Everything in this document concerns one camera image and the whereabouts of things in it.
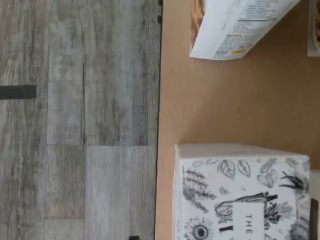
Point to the white botanical box dark strip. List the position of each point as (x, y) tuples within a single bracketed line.
[(225, 187)]

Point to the white granola box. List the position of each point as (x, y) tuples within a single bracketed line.
[(225, 32), (315, 30)]

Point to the black flat strip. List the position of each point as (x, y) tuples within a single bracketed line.
[(17, 92)]

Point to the small black object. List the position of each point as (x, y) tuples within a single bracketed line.
[(133, 238)]

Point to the black metal shelving frame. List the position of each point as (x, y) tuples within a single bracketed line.
[(159, 87)]

